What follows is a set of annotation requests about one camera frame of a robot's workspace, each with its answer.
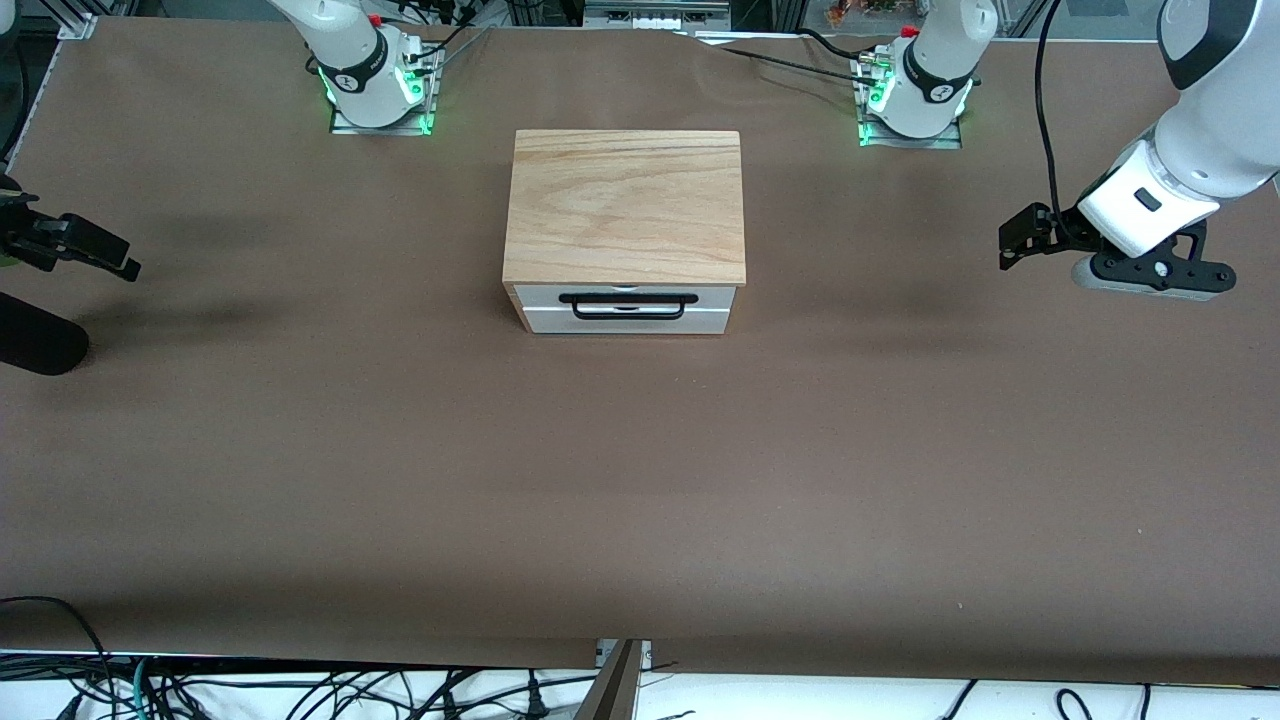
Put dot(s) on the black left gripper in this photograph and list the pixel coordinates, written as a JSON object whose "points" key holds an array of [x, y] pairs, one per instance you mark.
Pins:
{"points": [[1064, 229]]}

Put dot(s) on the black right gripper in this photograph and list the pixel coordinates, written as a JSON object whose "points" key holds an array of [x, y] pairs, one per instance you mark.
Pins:
{"points": [[30, 240]]}

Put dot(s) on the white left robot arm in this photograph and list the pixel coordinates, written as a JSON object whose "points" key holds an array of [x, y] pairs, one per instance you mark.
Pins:
{"points": [[1215, 150]]}

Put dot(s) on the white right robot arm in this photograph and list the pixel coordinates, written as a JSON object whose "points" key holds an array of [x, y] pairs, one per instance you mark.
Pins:
{"points": [[360, 70]]}

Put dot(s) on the aluminium profile corner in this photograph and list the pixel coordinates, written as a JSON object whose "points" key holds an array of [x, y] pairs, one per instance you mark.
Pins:
{"points": [[78, 25]]}

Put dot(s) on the wooden box with white lid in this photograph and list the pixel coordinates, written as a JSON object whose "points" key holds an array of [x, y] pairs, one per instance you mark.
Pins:
{"points": [[625, 205]]}

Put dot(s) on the grey metal equipment box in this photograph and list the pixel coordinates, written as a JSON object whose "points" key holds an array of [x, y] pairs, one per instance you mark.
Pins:
{"points": [[640, 12]]}

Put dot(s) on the brown table cover sheet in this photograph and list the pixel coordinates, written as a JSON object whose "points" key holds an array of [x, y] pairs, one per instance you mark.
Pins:
{"points": [[640, 480]]}

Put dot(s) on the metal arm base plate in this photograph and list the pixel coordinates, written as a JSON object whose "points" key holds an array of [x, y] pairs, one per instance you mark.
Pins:
{"points": [[945, 141], [380, 130]]}

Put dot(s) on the small metal bracket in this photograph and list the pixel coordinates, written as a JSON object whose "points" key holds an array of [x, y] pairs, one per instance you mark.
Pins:
{"points": [[645, 655]]}

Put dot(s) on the wooden table post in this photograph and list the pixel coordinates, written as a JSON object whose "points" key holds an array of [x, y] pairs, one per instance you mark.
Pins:
{"points": [[612, 692]]}

